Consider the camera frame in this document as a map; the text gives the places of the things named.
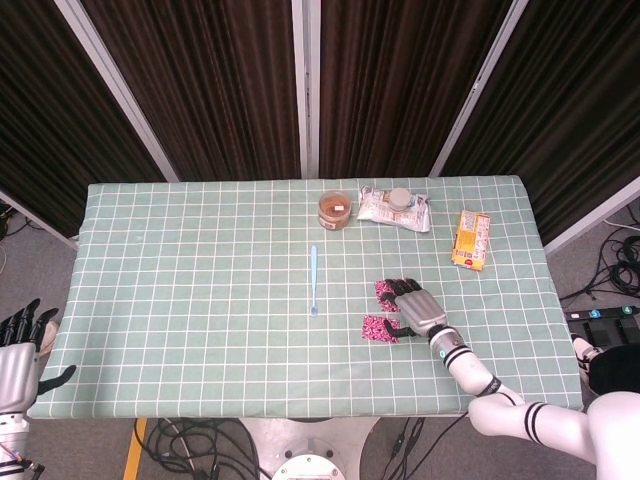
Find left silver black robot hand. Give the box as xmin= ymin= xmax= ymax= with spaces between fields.
xmin=0 ymin=298 xmax=77 ymax=414

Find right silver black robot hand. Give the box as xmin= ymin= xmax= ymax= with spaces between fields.
xmin=382 ymin=276 xmax=450 ymax=344

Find pink patterned packet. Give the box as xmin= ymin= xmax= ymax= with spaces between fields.
xmin=360 ymin=314 xmax=401 ymax=345
xmin=374 ymin=279 xmax=401 ymax=314

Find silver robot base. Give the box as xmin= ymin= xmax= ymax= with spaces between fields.
xmin=238 ymin=417 xmax=382 ymax=480

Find beige shoe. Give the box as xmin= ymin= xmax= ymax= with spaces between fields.
xmin=38 ymin=319 xmax=61 ymax=357

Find yellow snack box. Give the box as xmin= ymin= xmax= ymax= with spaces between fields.
xmin=450 ymin=209 xmax=492 ymax=272

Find silver printed snack bag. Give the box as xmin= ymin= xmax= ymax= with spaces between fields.
xmin=355 ymin=184 xmax=432 ymax=234

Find light blue spoon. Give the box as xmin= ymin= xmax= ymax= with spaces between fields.
xmin=309 ymin=244 xmax=320 ymax=319

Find clear jar brown contents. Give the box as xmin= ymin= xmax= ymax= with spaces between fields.
xmin=317 ymin=190 xmax=353 ymax=232

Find yellow floor tape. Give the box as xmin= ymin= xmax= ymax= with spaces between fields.
xmin=122 ymin=418 xmax=150 ymax=480

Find white black sneaker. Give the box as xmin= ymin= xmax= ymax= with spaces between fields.
xmin=571 ymin=333 xmax=601 ymax=374

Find black foot pedal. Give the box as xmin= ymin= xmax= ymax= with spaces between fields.
xmin=582 ymin=318 xmax=640 ymax=346

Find green checked tablecloth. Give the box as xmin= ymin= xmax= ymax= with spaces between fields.
xmin=25 ymin=174 xmax=585 ymax=420

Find black trouser leg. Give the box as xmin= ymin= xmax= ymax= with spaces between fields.
xmin=587 ymin=344 xmax=640 ymax=397

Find dark curtain partition panel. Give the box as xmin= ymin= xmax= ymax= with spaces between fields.
xmin=305 ymin=0 xmax=529 ymax=179
xmin=79 ymin=0 xmax=307 ymax=181
xmin=0 ymin=0 xmax=180 ymax=250
xmin=429 ymin=0 xmax=640 ymax=254

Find black cable with connectors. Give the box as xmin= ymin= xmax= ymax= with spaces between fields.
xmin=379 ymin=412 xmax=471 ymax=480

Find thin dark cables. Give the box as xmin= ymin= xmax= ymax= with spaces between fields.
xmin=0 ymin=202 xmax=24 ymax=239

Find black floor cable bundle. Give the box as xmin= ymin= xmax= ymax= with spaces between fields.
xmin=142 ymin=418 xmax=261 ymax=480

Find black coiled cable pile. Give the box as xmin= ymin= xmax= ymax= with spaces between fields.
xmin=558 ymin=219 xmax=640 ymax=304

